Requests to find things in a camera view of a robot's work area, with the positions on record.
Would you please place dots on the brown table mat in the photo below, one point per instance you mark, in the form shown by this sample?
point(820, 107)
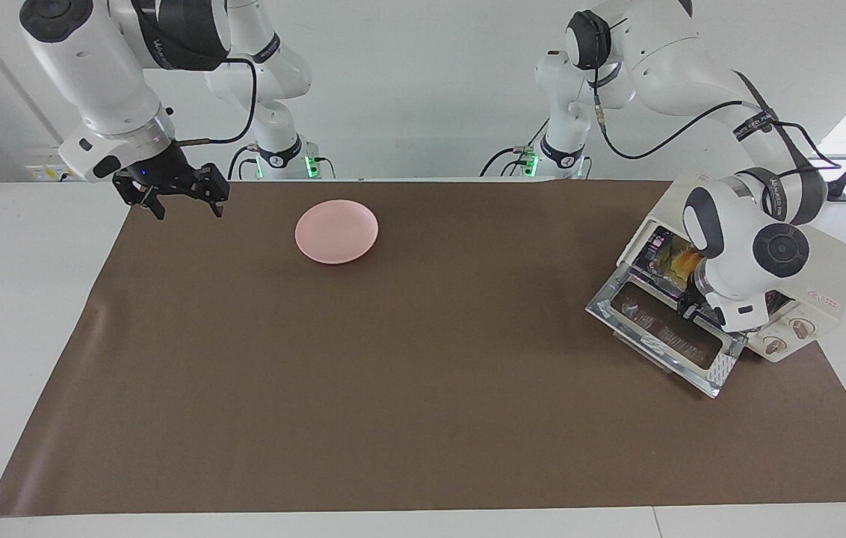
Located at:
point(468, 418)

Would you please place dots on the silver foil tray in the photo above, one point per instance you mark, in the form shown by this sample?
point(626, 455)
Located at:
point(664, 258)

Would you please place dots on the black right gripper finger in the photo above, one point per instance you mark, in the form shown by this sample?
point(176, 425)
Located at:
point(152, 200)
point(217, 187)

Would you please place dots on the cream toaster oven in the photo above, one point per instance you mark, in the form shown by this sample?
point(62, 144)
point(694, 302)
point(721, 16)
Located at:
point(834, 261)

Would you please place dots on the white wall power socket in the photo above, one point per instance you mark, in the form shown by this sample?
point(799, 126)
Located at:
point(42, 172)

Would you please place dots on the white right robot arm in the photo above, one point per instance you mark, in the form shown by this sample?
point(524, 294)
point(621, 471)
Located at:
point(102, 67)

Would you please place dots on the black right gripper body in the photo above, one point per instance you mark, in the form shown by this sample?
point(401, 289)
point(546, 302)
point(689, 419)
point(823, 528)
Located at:
point(161, 173)

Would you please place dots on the glass oven door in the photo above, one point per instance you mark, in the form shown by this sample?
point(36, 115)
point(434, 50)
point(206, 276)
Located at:
point(610, 310)

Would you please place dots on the beige oven knob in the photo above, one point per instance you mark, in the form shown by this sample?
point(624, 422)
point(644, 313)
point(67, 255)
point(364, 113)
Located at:
point(803, 329)
point(776, 347)

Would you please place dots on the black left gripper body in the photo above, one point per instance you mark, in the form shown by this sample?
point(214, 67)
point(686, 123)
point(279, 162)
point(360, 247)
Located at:
point(694, 308)

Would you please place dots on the sliced yellow bread loaf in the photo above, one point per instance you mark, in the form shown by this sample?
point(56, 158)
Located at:
point(686, 263)

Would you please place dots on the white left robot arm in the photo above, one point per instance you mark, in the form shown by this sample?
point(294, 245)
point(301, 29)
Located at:
point(737, 224)

